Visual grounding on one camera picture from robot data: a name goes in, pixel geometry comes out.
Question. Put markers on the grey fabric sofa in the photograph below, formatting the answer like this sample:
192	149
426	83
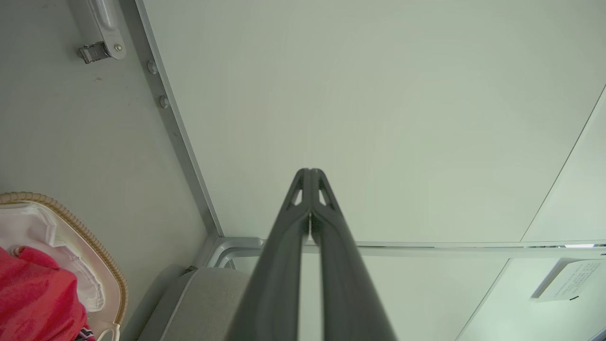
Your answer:
208	308

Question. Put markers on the red garment with white stripe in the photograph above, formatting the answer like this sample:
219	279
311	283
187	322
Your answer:
38	298

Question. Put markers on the grey metal foot bracket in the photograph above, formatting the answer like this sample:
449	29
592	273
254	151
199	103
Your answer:
106	33

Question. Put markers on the grey metal baseboard rail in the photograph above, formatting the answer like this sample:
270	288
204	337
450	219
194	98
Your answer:
180	137

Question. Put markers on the white paper notice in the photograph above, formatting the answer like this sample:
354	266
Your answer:
570	280

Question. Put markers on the woven wicker laundry basket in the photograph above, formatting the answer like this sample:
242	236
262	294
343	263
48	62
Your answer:
111	270

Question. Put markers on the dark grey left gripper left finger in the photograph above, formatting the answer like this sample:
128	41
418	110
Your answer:
274	265

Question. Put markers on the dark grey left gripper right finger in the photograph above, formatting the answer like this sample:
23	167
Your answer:
345	284

